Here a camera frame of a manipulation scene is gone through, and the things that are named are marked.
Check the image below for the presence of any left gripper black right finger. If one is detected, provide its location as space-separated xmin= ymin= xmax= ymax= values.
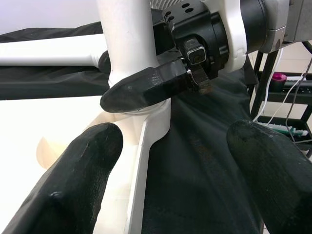
xmin=226 ymin=120 xmax=312 ymax=234

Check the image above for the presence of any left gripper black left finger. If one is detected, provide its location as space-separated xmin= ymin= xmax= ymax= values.
xmin=0 ymin=122 xmax=123 ymax=234

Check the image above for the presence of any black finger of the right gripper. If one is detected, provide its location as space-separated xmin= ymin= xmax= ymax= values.
xmin=100 ymin=59 xmax=194 ymax=114
xmin=98 ymin=49 xmax=112 ymax=74

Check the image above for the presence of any white plastic children table top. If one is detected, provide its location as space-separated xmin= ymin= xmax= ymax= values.
xmin=0 ymin=97 xmax=171 ymax=234

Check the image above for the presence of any white green plastic tool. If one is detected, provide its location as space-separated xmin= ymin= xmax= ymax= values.
xmin=268 ymin=122 xmax=309 ymax=137

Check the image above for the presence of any black metal floor rack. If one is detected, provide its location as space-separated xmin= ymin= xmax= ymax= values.
xmin=243 ymin=41 xmax=312 ymax=156

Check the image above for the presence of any black table cloth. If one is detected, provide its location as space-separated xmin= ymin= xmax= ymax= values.
xmin=0 ymin=20 xmax=266 ymax=234

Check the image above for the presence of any magenta tipped black tube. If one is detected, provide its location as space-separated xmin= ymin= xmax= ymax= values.
xmin=273 ymin=72 xmax=312 ymax=93

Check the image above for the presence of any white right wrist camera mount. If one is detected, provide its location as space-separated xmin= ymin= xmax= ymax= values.
xmin=206 ymin=0 xmax=247 ymax=73

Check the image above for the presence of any thin grey cable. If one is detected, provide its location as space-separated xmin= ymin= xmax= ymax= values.
xmin=284 ymin=41 xmax=312 ymax=144

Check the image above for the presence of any white floor cable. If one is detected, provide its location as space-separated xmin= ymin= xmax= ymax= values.
xmin=252 ymin=48 xmax=285 ymax=122

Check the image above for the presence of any thin white cable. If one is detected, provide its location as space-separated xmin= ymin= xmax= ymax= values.
xmin=268 ymin=70 xmax=308 ymax=126

